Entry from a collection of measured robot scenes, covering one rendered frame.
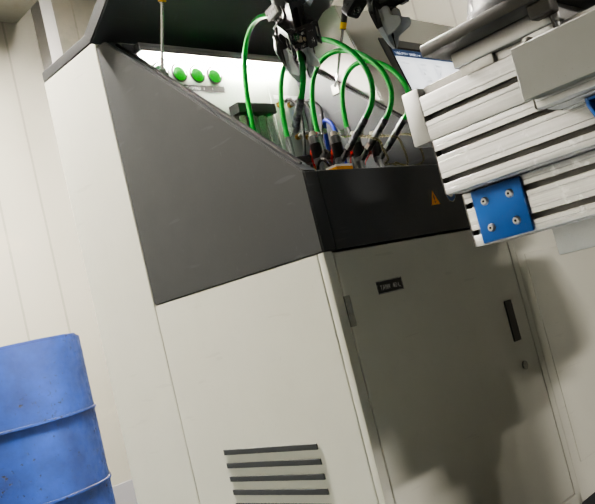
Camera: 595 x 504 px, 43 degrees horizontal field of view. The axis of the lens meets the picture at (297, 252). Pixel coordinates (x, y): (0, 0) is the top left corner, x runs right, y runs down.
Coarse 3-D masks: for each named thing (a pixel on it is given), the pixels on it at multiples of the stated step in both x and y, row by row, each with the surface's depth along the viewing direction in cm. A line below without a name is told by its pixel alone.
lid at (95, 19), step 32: (128, 0) 183; (192, 0) 194; (224, 0) 201; (256, 0) 207; (320, 0) 222; (96, 32) 185; (128, 32) 190; (192, 32) 203; (224, 32) 210; (256, 32) 217
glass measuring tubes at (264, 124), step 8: (240, 104) 207; (256, 104) 212; (264, 104) 214; (272, 104) 216; (232, 112) 209; (240, 112) 207; (256, 112) 211; (264, 112) 213; (272, 112) 216; (240, 120) 208; (248, 120) 212; (256, 120) 214; (264, 120) 214; (272, 120) 216; (256, 128) 211; (264, 128) 213; (272, 128) 215; (264, 136) 213; (272, 136) 215
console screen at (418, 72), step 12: (384, 48) 230; (408, 48) 240; (396, 60) 231; (408, 60) 236; (420, 60) 241; (432, 60) 246; (444, 60) 251; (408, 72) 232; (420, 72) 237; (432, 72) 242; (444, 72) 247; (408, 84) 228; (420, 84) 233
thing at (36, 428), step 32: (0, 352) 252; (32, 352) 257; (64, 352) 267; (0, 384) 251; (32, 384) 255; (64, 384) 263; (0, 416) 249; (32, 416) 253; (64, 416) 259; (96, 416) 281; (0, 448) 248; (32, 448) 251; (64, 448) 257; (96, 448) 271; (0, 480) 247; (32, 480) 249; (64, 480) 254; (96, 480) 265
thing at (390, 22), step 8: (384, 8) 166; (384, 16) 167; (392, 16) 165; (400, 16) 164; (384, 24) 167; (392, 24) 166; (400, 24) 165; (384, 32) 167; (392, 32) 166; (392, 40) 168; (392, 48) 168
